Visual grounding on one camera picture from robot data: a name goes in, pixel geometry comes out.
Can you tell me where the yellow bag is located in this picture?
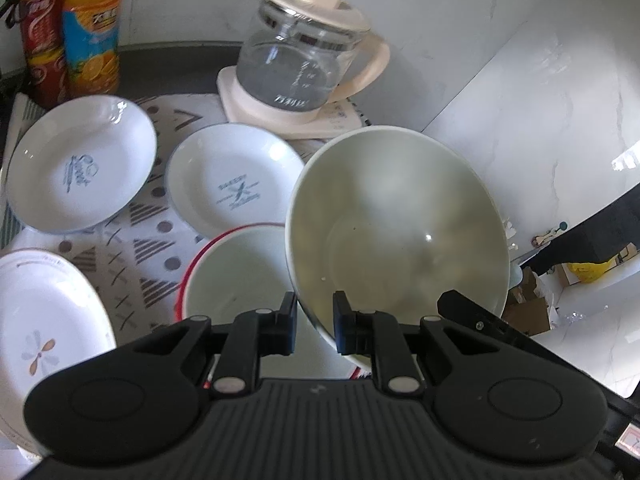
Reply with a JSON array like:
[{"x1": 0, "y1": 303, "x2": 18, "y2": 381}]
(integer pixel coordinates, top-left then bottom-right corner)
[{"x1": 565, "y1": 259, "x2": 617, "y2": 282}]

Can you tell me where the cardboard box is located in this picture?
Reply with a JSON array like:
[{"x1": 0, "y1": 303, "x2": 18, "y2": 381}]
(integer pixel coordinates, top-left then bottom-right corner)
[{"x1": 501, "y1": 269, "x2": 552, "y2": 337}]

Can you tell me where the red bowl with white inside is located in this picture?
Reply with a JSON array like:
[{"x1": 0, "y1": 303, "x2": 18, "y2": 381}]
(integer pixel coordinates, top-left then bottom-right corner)
[{"x1": 173, "y1": 224, "x2": 321, "y2": 356}]

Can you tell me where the glass kettle with cream lid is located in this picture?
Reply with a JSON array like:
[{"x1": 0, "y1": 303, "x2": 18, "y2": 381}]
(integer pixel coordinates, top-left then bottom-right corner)
[{"x1": 236, "y1": 0, "x2": 391, "y2": 112}]

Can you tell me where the white plate with flower print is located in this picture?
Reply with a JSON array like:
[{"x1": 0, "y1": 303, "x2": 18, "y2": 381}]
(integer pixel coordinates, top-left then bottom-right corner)
[{"x1": 0, "y1": 249, "x2": 118, "y2": 453}]

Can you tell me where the cream kettle base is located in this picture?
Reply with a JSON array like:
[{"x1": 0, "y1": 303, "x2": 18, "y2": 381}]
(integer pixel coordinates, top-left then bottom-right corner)
[{"x1": 216, "y1": 66, "x2": 368, "y2": 140}]

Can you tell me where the dark cabinet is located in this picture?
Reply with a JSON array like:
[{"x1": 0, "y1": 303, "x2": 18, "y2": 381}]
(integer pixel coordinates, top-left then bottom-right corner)
[{"x1": 519, "y1": 205, "x2": 640, "y2": 281}]

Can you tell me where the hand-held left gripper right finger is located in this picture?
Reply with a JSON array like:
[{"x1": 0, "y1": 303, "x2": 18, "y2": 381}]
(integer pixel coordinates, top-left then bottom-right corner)
[{"x1": 332, "y1": 290, "x2": 506, "y2": 395}]

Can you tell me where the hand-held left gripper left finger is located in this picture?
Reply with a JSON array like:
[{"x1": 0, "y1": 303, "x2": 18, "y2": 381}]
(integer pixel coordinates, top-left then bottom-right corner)
[{"x1": 125, "y1": 291, "x2": 299, "y2": 395}]

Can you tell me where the orange juice bottle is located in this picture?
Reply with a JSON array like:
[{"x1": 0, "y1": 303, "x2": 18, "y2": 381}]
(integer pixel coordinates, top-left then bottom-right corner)
[{"x1": 61, "y1": 0, "x2": 124, "y2": 97}]

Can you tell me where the large white bowl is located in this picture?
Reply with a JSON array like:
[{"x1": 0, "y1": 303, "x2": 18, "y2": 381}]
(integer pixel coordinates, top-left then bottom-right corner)
[{"x1": 284, "y1": 125, "x2": 512, "y2": 368}]

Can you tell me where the black metal rack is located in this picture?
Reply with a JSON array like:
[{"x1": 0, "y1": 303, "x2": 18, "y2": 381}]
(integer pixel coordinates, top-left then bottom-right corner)
[{"x1": 0, "y1": 0, "x2": 32, "y2": 81}]

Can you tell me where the blue-rimmed white plate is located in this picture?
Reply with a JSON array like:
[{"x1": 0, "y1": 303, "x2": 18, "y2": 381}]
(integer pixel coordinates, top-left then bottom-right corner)
[
  {"x1": 5, "y1": 94, "x2": 159, "y2": 235},
  {"x1": 165, "y1": 123, "x2": 307, "y2": 239}
]

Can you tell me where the patterned table mat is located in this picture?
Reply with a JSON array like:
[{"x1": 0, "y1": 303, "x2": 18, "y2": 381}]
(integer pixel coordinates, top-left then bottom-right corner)
[{"x1": 0, "y1": 91, "x2": 371, "y2": 342}]

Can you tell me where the red can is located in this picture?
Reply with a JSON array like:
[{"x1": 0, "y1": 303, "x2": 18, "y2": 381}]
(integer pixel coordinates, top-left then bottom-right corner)
[
  {"x1": 27, "y1": 47, "x2": 71, "y2": 109},
  {"x1": 20, "y1": 0, "x2": 66, "y2": 57}
]

